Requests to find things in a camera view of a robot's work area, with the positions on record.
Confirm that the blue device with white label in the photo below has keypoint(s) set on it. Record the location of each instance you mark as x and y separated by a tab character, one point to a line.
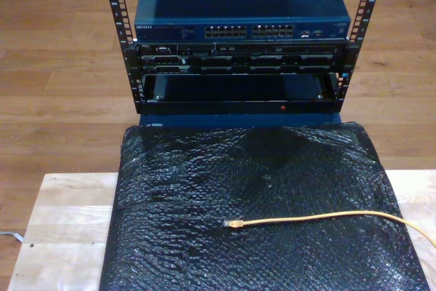
221	86

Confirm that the black rack server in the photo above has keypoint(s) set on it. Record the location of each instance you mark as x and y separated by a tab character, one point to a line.
238	56

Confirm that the grey flat strip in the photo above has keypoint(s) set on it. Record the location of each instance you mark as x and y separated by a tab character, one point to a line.
13	235

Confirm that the black bubble wrap mat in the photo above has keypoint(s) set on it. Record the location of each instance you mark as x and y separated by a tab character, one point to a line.
238	185

